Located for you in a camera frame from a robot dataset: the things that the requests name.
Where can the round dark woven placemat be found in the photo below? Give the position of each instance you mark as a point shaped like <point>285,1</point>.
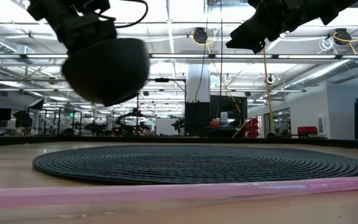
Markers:
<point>197,165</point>

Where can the white board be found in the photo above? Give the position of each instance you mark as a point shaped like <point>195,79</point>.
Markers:
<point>166,127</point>

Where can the white plastic container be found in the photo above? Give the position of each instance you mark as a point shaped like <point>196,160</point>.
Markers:
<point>224,119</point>

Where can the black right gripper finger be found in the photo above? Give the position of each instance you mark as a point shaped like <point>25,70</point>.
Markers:
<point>249,39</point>

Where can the black cabinet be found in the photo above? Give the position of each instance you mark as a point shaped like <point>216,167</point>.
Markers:
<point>197,119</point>

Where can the red box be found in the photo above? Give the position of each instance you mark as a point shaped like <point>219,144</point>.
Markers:
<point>307,130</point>

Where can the white building pillar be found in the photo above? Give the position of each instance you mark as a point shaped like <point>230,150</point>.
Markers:
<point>197,82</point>

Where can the black lamp shade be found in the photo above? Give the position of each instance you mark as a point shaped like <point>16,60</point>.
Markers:
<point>37,104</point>

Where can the orange plastic container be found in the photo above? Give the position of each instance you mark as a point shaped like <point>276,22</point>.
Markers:
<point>214,123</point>

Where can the long pink straw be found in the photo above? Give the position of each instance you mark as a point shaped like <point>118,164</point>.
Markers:
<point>166,193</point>

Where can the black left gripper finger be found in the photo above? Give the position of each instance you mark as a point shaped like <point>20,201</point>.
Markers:
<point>89,31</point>

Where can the red storage bin rack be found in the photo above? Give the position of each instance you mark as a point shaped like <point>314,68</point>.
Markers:
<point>253,127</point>

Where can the black bowl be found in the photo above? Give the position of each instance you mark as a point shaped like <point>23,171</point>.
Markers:
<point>107,74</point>

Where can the small round ceiling reel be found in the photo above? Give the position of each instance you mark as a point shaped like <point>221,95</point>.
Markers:
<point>227,77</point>
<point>270,79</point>

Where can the large black monitor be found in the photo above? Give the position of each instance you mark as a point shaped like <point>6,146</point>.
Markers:
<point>228,109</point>

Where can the black table edge rail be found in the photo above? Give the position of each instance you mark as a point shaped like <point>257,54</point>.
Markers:
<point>179,140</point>

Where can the black metal gantry frame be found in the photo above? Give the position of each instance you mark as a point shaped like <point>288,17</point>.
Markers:
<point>162,80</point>

